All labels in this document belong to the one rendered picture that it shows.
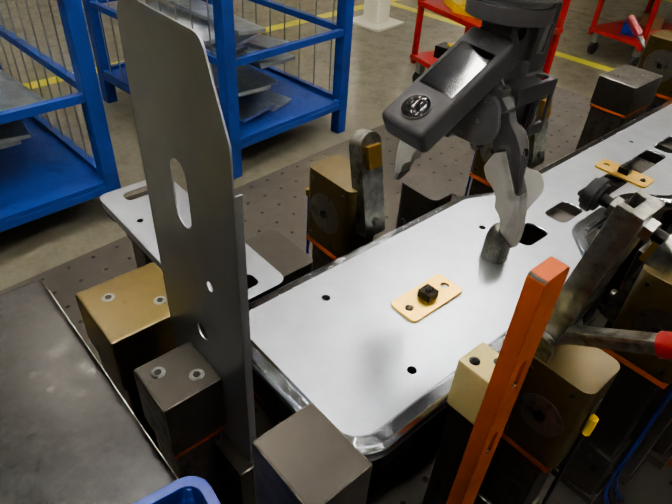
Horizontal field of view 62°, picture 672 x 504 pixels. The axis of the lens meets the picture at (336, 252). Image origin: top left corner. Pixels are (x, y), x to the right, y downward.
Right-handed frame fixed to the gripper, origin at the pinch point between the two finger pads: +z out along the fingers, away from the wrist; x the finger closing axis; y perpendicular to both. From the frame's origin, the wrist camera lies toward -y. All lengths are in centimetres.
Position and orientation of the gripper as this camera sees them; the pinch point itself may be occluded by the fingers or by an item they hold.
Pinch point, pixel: (445, 214)
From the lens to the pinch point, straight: 57.1
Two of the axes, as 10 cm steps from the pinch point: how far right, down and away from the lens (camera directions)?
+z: -0.8, 8.0, 6.0
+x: -6.6, -5.0, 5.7
